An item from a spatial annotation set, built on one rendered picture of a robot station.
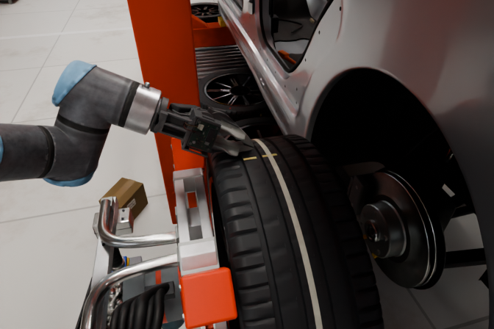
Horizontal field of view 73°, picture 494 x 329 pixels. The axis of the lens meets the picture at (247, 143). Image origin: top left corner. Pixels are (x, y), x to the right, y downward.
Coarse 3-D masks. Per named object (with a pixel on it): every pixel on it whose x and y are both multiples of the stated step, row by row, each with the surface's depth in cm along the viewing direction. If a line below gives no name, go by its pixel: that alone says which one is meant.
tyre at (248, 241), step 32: (224, 160) 69; (256, 160) 68; (288, 160) 68; (320, 160) 68; (224, 192) 62; (256, 192) 61; (320, 192) 62; (224, 224) 60; (256, 224) 57; (288, 224) 57; (320, 224) 58; (352, 224) 58; (256, 256) 54; (288, 256) 55; (320, 256) 56; (352, 256) 56; (256, 288) 53; (288, 288) 53; (320, 288) 54; (352, 288) 55; (256, 320) 52; (288, 320) 52; (352, 320) 54
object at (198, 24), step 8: (192, 16) 282; (200, 24) 284; (208, 24) 294; (216, 24) 294; (224, 24) 288; (200, 32) 286; (208, 32) 288; (216, 32) 289; (224, 32) 291; (200, 40) 290; (208, 40) 292; (216, 40) 294; (224, 40) 295; (232, 40) 297
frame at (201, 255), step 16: (176, 176) 73; (192, 176) 72; (176, 192) 69; (176, 208) 66; (208, 224) 62; (192, 240) 59; (208, 240) 59; (192, 256) 57; (208, 256) 57; (192, 272) 56
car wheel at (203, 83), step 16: (208, 80) 247; (224, 80) 256; (240, 80) 260; (208, 96) 228; (224, 96) 232; (240, 96) 232; (256, 96) 233; (224, 112) 213; (240, 112) 212; (256, 112) 213
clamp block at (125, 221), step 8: (128, 208) 88; (96, 216) 86; (120, 216) 86; (128, 216) 86; (96, 224) 84; (120, 224) 85; (128, 224) 85; (96, 232) 84; (120, 232) 86; (128, 232) 87
